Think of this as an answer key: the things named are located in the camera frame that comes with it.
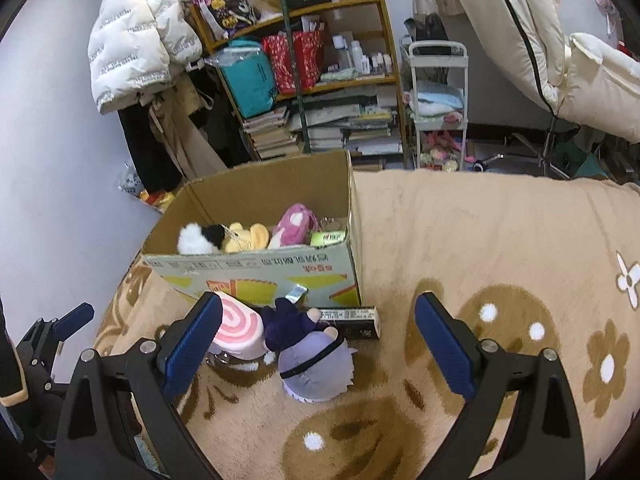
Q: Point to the teal bag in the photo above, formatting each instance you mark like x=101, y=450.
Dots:
x=250, y=80

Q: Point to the red gift bag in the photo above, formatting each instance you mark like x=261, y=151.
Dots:
x=280, y=62

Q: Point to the group of cosmetic bottles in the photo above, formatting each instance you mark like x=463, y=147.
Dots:
x=360, y=57

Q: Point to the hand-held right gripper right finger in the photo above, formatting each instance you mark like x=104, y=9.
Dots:
x=445, y=347

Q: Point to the yellow plush toy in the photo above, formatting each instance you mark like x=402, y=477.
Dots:
x=245, y=237

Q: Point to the white fluffy plush toy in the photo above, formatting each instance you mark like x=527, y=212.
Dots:
x=192, y=240

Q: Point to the pink plush pouch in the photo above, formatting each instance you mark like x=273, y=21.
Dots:
x=292, y=225

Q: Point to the plastic bag of toys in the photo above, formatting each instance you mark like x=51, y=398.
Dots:
x=137, y=185

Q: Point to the beige brown patterned blanket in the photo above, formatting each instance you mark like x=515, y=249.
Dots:
x=450, y=240

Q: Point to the small silver packet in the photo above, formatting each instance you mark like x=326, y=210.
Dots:
x=296, y=294

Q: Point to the cream padded recliner chair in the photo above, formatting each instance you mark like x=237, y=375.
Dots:
x=540, y=35

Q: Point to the green pole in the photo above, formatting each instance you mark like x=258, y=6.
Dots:
x=292, y=60

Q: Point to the green packet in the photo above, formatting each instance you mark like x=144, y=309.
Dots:
x=327, y=238

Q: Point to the long black box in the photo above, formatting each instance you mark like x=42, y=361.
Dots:
x=352, y=322

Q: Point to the white trolley cart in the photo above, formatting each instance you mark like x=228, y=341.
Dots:
x=437, y=105

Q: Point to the dark bag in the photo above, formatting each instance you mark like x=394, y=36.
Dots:
x=425, y=27

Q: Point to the beige hanging coat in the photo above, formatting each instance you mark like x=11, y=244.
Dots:
x=185, y=135

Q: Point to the black hanging pants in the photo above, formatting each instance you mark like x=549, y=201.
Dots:
x=150, y=150

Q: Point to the white puffer jacket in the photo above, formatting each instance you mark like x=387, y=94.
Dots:
x=135, y=40

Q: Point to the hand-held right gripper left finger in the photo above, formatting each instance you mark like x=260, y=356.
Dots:
x=192, y=347

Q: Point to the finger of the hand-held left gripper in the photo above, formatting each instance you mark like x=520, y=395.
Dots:
x=75, y=317

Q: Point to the dark hanging garment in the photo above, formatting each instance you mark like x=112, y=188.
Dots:
x=220, y=120

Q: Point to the pink swirl roll plush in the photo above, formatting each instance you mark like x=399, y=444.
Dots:
x=237, y=327

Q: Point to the pile of magazines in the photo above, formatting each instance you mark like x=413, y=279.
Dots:
x=350, y=127

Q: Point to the wooden shelf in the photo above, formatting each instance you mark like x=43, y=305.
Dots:
x=345, y=7

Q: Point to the purple plush doll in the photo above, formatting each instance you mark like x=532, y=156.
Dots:
x=312, y=365

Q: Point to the cardboard box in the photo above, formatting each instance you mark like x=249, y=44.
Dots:
x=280, y=270

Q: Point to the stack of books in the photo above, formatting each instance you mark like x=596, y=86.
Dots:
x=270, y=135

